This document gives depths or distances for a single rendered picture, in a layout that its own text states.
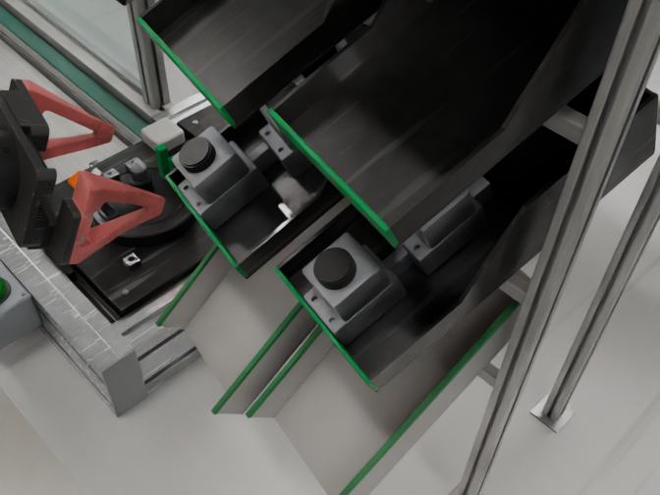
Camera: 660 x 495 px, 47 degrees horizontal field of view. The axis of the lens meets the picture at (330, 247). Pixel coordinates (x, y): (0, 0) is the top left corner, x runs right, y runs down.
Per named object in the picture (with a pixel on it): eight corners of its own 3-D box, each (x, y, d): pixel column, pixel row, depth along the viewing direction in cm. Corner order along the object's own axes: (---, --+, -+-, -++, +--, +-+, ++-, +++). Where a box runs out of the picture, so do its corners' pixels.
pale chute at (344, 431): (347, 520, 71) (318, 524, 67) (273, 414, 78) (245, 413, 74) (551, 296, 64) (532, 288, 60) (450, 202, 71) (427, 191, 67)
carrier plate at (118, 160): (123, 321, 90) (120, 310, 88) (21, 214, 101) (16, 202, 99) (276, 222, 101) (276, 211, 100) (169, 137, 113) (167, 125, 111)
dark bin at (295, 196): (247, 280, 64) (206, 241, 58) (177, 190, 71) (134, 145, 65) (498, 68, 65) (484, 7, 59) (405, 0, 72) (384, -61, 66)
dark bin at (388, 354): (376, 394, 57) (346, 362, 51) (284, 280, 64) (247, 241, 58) (655, 153, 58) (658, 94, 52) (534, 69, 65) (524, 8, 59)
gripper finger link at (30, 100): (111, 82, 61) (-10, 74, 55) (148, 132, 58) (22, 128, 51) (92, 153, 65) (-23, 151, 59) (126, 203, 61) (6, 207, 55)
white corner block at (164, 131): (162, 166, 108) (158, 143, 105) (143, 150, 110) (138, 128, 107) (189, 151, 110) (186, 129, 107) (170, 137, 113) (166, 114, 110)
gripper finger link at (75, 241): (147, 131, 58) (22, 126, 51) (189, 186, 54) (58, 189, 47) (125, 202, 61) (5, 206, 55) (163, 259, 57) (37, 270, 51)
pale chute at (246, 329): (243, 415, 78) (213, 414, 74) (185, 327, 85) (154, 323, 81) (417, 203, 71) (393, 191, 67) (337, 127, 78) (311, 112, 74)
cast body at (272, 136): (294, 179, 66) (261, 134, 61) (270, 149, 69) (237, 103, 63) (370, 121, 67) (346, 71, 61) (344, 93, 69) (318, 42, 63)
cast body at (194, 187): (215, 232, 67) (176, 192, 61) (192, 201, 69) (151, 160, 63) (288, 170, 67) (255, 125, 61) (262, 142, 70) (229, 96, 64)
